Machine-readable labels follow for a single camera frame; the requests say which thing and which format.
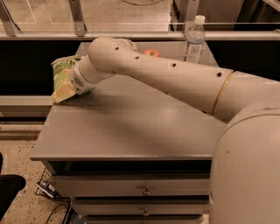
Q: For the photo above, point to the red apple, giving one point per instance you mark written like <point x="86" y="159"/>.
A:
<point x="151" y="52"/>

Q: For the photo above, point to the metal window railing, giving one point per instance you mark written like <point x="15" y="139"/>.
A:
<point x="138" y="19"/>

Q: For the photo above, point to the top grey drawer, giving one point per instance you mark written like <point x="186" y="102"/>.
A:
<point x="129" y="185"/>

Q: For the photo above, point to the grey drawer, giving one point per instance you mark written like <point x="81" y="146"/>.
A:
<point x="129" y="185"/>
<point x="139" y="207"/>
<point x="147" y="220"/>

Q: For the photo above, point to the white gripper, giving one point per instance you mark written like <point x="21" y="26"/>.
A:
<point x="76" y="79"/>

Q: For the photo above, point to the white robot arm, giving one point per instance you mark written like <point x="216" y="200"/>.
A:
<point x="244" y="179"/>

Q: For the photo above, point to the black object at left edge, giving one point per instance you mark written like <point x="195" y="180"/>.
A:
<point x="10" y="185"/>

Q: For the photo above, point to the blue white power strip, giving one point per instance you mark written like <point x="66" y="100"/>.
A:
<point x="46" y="188"/>

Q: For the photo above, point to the green jalapeno chip bag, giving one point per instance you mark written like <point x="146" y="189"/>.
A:
<point x="61" y="68"/>

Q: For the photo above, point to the grey drawer cabinet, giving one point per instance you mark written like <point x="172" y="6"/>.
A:
<point x="146" y="116"/>

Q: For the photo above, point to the clear plastic water bottle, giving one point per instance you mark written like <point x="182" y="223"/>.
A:
<point x="195" y="39"/>

